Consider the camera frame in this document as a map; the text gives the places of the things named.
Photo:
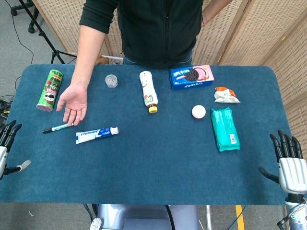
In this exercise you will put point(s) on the person right hand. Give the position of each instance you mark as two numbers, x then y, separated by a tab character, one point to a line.
75	100

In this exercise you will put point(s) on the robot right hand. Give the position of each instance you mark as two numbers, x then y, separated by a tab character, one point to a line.
293	173

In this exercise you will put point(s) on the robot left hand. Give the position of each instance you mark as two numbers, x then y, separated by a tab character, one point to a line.
4	136

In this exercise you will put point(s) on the white round ball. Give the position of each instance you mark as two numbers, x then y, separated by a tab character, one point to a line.
198	111

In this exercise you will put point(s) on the person right forearm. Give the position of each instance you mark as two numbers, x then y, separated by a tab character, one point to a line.
87	52

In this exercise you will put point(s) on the person left forearm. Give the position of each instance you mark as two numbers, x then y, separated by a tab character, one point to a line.
212	12

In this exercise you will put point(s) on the green Pringles can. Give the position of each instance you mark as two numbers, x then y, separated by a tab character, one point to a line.
50	89

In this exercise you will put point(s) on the green white marker pen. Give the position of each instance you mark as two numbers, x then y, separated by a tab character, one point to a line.
58	127

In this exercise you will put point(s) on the blue white toothpaste tube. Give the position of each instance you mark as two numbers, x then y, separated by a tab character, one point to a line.
96	135

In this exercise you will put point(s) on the small clear plastic jar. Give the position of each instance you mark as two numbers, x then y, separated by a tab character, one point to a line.
111	81

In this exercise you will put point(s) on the white plastic basket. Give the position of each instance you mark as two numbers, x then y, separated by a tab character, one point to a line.
116	60

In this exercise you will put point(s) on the black tripod stand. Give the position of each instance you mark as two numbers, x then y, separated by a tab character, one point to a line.
46	40

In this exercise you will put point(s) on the yellow floor tape strip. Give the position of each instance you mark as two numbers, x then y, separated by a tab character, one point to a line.
239	218

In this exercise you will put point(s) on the white bottle yellow cap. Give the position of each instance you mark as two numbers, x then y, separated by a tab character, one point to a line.
148	89

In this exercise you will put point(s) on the teal wet wipes pack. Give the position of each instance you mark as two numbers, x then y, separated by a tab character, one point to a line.
225	129

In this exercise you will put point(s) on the black office chair base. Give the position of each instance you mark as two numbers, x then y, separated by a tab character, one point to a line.
33	21

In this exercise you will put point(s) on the metal table leg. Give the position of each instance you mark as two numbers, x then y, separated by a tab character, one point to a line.
208	218

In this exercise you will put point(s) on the blue felt table mat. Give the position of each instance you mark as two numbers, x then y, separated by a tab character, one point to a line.
153	167

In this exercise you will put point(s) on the crumpled white orange snack packet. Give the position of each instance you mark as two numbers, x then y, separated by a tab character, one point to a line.
225	95

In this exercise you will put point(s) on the blue Oreo cookie box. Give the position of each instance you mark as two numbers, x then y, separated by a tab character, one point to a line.
192	77

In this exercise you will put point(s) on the silver blue robot torso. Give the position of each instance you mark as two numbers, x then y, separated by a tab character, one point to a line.
144	218

